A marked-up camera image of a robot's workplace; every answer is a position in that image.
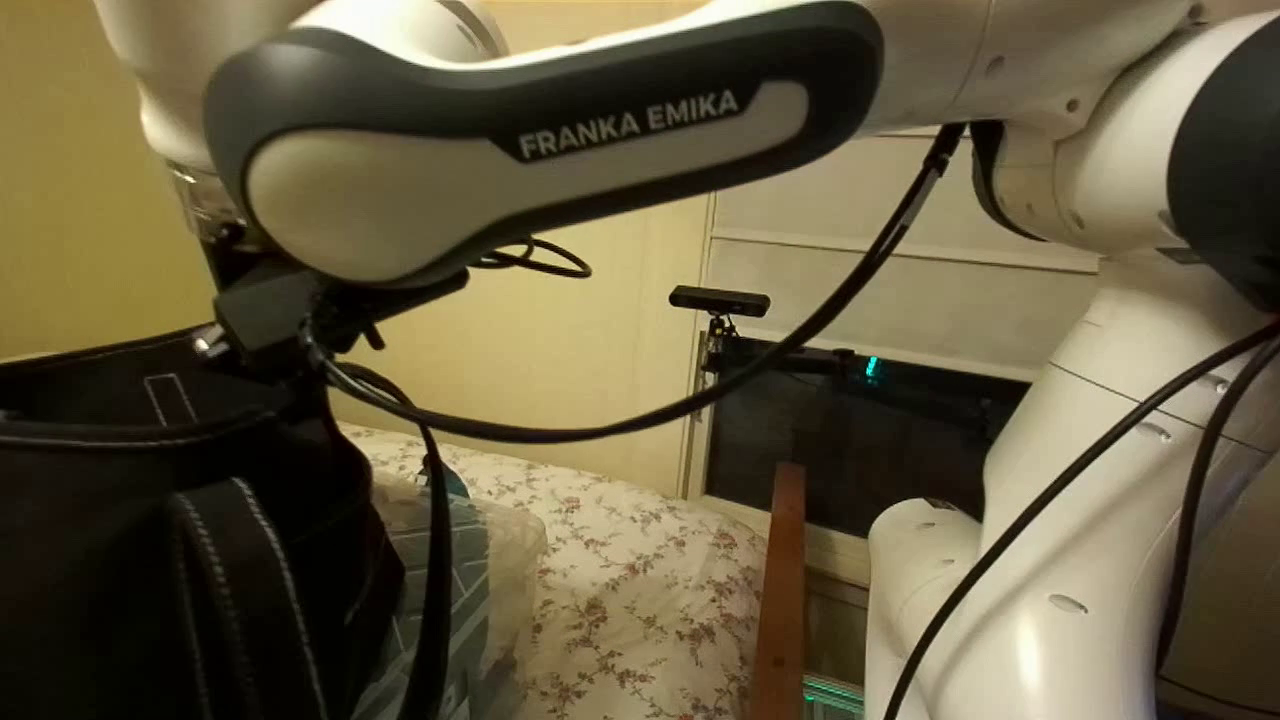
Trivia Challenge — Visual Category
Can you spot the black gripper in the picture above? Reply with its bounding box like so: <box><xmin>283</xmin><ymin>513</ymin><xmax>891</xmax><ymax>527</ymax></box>
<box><xmin>195</xmin><ymin>220</ymin><xmax>469</xmax><ymax>376</ymax></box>

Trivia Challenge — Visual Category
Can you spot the black shopping bag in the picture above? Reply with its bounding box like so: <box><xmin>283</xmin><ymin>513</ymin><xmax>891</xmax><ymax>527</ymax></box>
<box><xmin>0</xmin><ymin>332</ymin><xmax>403</xmax><ymax>720</ymax></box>

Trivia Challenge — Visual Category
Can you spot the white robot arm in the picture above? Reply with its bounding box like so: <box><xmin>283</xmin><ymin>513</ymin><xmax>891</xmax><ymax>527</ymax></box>
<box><xmin>93</xmin><ymin>0</ymin><xmax>1280</xmax><ymax>720</ymax></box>

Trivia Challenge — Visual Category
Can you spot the floral bed sheet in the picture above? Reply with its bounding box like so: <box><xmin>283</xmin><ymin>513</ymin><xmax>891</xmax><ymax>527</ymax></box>
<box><xmin>340</xmin><ymin>420</ymin><xmax>776</xmax><ymax>720</ymax></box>

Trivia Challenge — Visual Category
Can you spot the dark monitor screen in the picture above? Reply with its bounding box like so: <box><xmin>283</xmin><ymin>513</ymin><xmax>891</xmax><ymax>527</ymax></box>
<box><xmin>703</xmin><ymin>348</ymin><xmax>1026</xmax><ymax>535</ymax></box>

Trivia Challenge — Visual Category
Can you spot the black camera on stand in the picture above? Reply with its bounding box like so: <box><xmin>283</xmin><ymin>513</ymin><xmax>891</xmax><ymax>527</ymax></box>
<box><xmin>669</xmin><ymin>285</ymin><xmax>771</xmax><ymax>356</ymax></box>

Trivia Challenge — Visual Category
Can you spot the wooden bed frame rail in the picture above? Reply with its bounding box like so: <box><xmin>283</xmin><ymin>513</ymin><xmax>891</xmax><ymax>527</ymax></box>
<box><xmin>749</xmin><ymin>463</ymin><xmax>809</xmax><ymax>720</ymax></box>

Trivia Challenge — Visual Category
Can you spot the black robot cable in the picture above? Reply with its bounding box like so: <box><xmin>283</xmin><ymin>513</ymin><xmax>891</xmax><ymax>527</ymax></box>
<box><xmin>305</xmin><ymin>121</ymin><xmax>968</xmax><ymax>450</ymax></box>

